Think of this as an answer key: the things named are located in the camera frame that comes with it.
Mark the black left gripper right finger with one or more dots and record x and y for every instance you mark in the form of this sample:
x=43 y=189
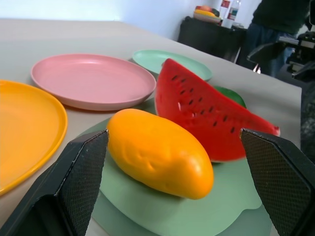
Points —
x=280 y=182

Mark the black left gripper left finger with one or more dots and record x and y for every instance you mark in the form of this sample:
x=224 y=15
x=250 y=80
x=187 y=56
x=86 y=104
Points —
x=73 y=186

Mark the orange plate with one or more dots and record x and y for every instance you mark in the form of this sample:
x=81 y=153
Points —
x=27 y=132

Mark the green plate under fruit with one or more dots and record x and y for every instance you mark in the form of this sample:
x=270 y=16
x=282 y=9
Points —
x=187 y=211

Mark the pink plate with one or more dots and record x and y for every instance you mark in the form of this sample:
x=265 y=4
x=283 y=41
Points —
x=93 y=79

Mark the mint green plate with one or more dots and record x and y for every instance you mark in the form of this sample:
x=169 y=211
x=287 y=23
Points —
x=157 y=60

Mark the yellow mango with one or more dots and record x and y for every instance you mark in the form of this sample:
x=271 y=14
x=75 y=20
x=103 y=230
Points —
x=157 y=153

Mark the red watermelon slice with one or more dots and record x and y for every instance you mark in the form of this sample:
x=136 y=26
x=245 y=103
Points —
x=204 y=110

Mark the black machine equipment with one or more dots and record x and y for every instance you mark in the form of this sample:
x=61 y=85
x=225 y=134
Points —
x=292 y=54

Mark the person in dark clothes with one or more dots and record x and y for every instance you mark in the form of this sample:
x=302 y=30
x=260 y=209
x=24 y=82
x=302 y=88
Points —
x=275 y=29

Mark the black side table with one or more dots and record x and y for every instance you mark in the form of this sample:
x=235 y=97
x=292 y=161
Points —
x=209 y=37

